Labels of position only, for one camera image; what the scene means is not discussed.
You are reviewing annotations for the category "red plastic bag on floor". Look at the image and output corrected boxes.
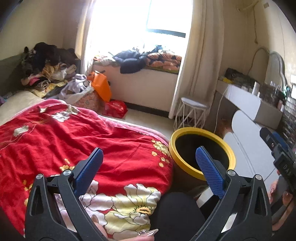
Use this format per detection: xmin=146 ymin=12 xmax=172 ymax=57
xmin=102 ymin=100 xmax=127 ymax=118

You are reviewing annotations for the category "pile of clothes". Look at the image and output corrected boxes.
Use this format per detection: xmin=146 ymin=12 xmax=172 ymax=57
xmin=21 ymin=42 xmax=80 ymax=98

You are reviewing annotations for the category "person's right hand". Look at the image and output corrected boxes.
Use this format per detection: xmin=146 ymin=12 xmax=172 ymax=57
xmin=268 ymin=170 xmax=295 ymax=232

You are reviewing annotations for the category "white wire frame stool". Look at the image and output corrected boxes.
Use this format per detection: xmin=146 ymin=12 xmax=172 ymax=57
xmin=174 ymin=97 xmax=209 ymax=131

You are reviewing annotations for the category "dark blue puffer jacket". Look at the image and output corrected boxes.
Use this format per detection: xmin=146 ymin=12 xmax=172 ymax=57
xmin=112 ymin=45 xmax=163 ymax=75

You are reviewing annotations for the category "person's left hand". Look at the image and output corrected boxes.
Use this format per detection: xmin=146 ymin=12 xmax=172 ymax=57
xmin=91 ymin=215 xmax=159 ymax=241

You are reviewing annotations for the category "cream curtain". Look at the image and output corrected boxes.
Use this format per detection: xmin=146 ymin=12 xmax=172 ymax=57
xmin=169 ymin=1 xmax=224 ymax=119

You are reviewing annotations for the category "orange paper shopping bag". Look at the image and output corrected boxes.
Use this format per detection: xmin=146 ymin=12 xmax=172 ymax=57
xmin=87 ymin=71 xmax=112 ymax=102

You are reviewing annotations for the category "floral fabric laundry basket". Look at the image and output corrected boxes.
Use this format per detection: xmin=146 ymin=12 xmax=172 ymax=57
xmin=73 ymin=90 xmax=104 ymax=113

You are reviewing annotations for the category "orange patterned quilt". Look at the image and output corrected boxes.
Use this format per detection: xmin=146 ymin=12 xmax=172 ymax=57
xmin=145 ymin=51 xmax=182 ymax=74

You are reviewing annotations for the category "red floral blanket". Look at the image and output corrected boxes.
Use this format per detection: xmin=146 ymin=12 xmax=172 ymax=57
xmin=1 ymin=100 xmax=173 ymax=240

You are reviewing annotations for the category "yellow round trash bin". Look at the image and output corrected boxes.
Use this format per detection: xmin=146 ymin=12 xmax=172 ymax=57
xmin=169 ymin=127 xmax=236 ymax=192

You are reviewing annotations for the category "white power cable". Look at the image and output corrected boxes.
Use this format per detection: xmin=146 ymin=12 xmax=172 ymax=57
xmin=212 ymin=86 xmax=230 ymax=135

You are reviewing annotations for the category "lavender grey garment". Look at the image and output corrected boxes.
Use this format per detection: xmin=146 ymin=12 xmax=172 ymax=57
xmin=58 ymin=74 xmax=94 ymax=104

